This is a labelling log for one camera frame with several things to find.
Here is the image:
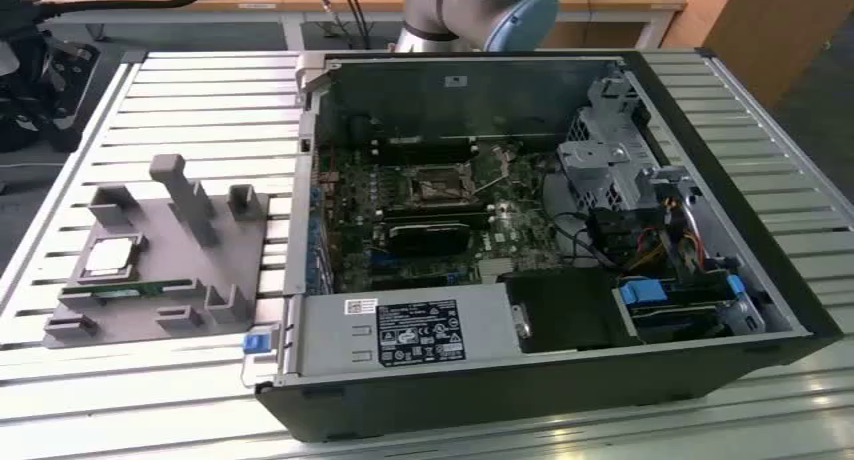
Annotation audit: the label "grey power supply with label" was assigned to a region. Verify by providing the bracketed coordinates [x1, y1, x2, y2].
[291, 283, 523, 377]

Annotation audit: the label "silver CPU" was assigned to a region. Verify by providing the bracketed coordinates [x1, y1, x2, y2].
[81, 236, 145, 276]

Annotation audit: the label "blue case latch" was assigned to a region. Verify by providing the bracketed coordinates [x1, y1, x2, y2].
[241, 331, 276, 356]

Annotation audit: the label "green RAM stick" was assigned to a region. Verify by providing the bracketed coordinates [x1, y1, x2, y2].
[59, 278, 196, 299]

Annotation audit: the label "yellow and red wires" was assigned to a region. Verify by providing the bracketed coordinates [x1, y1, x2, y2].
[631, 228, 703, 272]

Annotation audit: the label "grey parts rack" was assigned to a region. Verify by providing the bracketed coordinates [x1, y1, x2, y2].
[40, 153, 272, 350]

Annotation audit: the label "CPU socket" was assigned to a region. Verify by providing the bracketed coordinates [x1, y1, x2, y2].
[407, 164, 479, 207]

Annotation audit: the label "green motherboard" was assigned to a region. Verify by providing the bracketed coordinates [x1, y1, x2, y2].
[311, 144, 575, 294]

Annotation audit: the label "black round cable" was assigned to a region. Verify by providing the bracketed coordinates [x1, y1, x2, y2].
[540, 169, 619, 269]

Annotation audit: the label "black graphics card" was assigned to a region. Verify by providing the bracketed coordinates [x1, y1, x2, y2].
[384, 221, 472, 259]

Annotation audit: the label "black open PC case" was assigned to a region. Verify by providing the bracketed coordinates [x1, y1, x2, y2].
[252, 48, 843, 444]

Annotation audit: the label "wooden cabinet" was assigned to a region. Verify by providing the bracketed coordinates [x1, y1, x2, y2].
[699, 0, 854, 112]

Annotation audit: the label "blue disk carrier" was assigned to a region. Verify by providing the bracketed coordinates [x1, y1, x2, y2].
[616, 276, 668, 309]

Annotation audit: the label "black RAM slot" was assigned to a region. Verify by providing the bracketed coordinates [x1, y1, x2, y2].
[380, 205, 490, 227]

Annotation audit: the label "silver metal drive cage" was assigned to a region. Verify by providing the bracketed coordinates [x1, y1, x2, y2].
[555, 75, 690, 212]

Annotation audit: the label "metal socket cover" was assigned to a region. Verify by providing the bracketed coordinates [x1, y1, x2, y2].
[490, 144, 520, 182]

